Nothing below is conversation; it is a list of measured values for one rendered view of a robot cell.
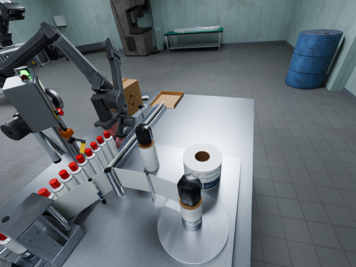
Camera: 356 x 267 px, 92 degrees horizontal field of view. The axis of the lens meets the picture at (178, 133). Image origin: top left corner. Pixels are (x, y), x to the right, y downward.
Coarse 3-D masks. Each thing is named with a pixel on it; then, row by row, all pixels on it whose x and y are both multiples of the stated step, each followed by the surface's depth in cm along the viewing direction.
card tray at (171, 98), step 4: (160, 92) 193; (164, 92) 196; (168, 92) 194; (172, 92) 193; (176, 92) 191; (180, 92) 189; (160, 96) 192; (164, 96) 191; (168, 96) 190; (172, 96) 190; (176, 96) 189; (180, 96) 180; (156, 100) 186; (160, 100) 185; (164, 100) 184; (168, 100) 183; (172, 100) 183; (176, 100) 182; (152, 104) 179; (168, 104) 176; (172, 104) 175; (176, 104) 173; (172, 108) 169
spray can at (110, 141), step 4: (104, 132) 102; (108, 132) 102; (104, 136) 102; (108, 136) 103; (108, 140) 103; (112, 140) 105; (108, 144) 105; (112, 144) 106; (112, 148) 107; (116, 148) 109; (112, 152) 109; (116, 152) 110
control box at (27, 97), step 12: (12, 84) 63; (24, 84) 62; (36, 84) 64; (12, 96) 61; (24, 96) 63; (36, 96) 65; (24, 108) 65; (36, 108) 67; (48, 108) 69; (24, 120) 67; (36, 120) 69; (48, 120) 71; (36, 132) 71
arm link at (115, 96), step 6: (96, 78) 69; (96, 84) 68; (96, 90) 69; (102, 90) 69; (108, 90) 68; (114, 90) 68; (108, 96) 67; (114, 96) 67; (120, 96) 68; (108, 102) 67; (114, 102) 66; (120, 102) 68; (108, 108) 69; (114, 108) 69; (120, 108) 68
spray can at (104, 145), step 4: (100, 136) 99; (100, 140) 98; (104, 140) 103; (100, 144) 100; (104, 144) 100; (104, 148) 101; (108, 148) 104; (104, 152) 102; (108, 152) 104; (108, 156) 105; (112, 156) 109; (108, 160) 107; (112, 160) 109
